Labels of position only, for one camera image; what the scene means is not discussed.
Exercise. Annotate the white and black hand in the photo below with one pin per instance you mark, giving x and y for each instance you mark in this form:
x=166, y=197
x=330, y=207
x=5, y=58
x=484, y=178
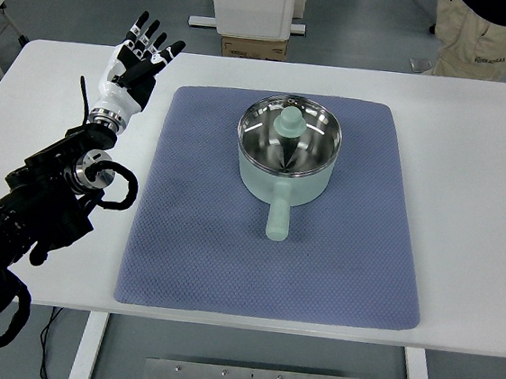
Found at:
x=117, y=98

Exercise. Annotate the glass lid with green knob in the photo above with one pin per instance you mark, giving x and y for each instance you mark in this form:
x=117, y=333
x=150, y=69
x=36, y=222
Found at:
x=290, y=123

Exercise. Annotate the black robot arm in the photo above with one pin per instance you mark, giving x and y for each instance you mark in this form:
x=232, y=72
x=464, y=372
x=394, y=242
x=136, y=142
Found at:
x=42, y=217

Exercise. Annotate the cardboard box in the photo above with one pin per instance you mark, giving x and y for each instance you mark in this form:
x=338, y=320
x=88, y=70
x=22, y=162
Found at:
x=254, y=48

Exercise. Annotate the blue textured mat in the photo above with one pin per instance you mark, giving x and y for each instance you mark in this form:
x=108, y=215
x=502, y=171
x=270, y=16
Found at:
x=204, y=261

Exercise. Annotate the grey floor socket plate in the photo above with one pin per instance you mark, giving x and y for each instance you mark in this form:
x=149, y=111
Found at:
x=421, y=65

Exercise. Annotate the person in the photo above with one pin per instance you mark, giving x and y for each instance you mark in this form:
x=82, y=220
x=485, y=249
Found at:
x=468, y=35

